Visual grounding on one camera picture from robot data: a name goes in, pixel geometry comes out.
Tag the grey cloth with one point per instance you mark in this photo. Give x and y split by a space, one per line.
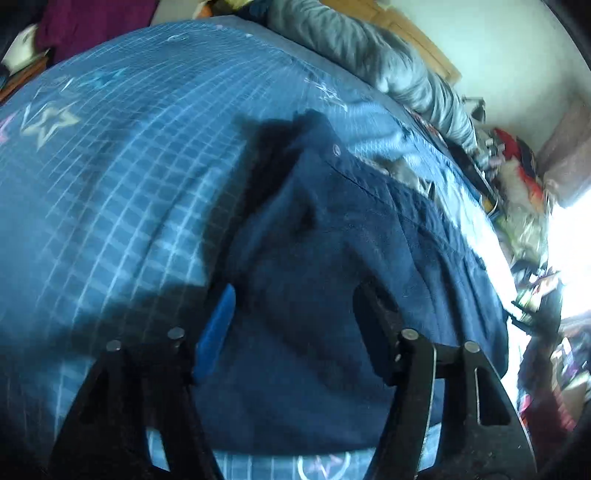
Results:
411 177

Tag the navy blue small garment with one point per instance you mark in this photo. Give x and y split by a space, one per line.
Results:
346 240

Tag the grey quilted duvet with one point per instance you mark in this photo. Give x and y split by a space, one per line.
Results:
392 60

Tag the wooden headboard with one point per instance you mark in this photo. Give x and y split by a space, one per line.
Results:
415 32

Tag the wooden bedside table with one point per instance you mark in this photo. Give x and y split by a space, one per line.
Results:
18 81

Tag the blue grid star bedsheet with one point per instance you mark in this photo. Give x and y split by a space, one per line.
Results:
115 184

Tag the pile of stuffed toys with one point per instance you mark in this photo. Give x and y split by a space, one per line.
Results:
517 184

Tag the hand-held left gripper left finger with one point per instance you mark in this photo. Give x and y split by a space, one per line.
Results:
217 323

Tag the white box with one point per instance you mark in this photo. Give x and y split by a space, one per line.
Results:
21 48

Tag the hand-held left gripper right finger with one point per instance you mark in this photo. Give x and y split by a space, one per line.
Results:
374 332

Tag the dusty pink fabric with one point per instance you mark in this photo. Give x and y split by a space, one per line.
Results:
568 152

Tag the mixed clutter pile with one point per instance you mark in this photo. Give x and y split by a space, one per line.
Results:
540 295

